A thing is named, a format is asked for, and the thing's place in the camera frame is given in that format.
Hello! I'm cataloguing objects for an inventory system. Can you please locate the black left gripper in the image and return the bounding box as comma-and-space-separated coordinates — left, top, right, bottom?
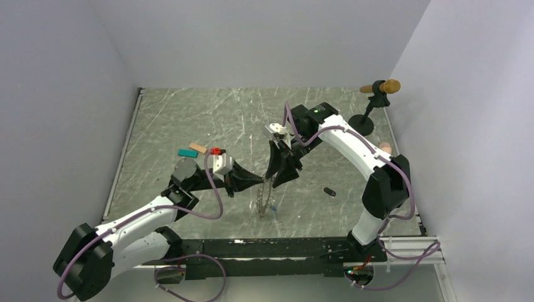
188, 159, 263, 198

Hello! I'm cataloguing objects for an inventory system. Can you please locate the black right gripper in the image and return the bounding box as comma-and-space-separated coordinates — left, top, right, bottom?
265, 133, 323, 189

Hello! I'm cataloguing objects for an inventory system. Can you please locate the large ring of keys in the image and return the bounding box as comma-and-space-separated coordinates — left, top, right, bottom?
254, 177, 278, 220

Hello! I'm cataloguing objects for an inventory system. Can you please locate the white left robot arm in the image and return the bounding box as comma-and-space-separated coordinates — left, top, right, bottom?
53, 158, 264, 301

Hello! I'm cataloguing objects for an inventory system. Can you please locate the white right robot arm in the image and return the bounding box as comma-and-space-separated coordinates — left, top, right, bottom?
264, 103, 411, 262

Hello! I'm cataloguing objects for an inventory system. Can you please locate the small black cylinder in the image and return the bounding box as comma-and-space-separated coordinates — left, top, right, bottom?
323, 187, 336, 197

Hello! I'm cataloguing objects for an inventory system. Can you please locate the orange rectangular block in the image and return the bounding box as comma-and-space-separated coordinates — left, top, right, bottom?
188, 142, 208, 154

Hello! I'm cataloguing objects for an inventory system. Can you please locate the teal rectangular block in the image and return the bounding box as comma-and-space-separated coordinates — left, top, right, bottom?
177, 149, 198, 159

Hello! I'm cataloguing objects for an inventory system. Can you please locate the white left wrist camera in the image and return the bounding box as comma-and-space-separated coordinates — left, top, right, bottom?
210, 147, 234, 176

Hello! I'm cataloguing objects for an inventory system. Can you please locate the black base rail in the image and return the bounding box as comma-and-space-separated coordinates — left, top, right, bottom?
149, 237, 387, 280

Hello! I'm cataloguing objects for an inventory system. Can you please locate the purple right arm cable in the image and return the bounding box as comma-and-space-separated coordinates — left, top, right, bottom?
283, 101, 442, 292

